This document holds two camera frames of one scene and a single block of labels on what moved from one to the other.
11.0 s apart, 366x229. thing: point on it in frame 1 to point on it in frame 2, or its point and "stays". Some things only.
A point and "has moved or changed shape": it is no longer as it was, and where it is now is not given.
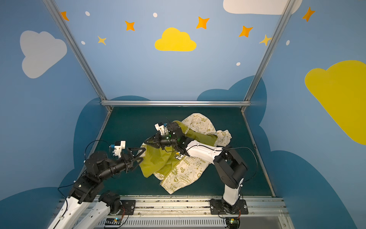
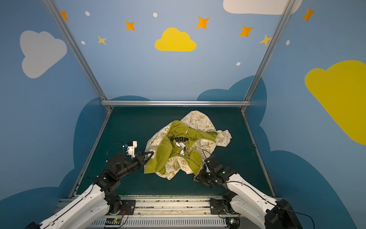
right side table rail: [257, 154] stays
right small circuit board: [232, 222] stays
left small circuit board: [113, 221] stays
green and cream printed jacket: [177, 175] has moved or changed shape
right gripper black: [159, 140] to [207, 164]
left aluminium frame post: [75, 47] stays
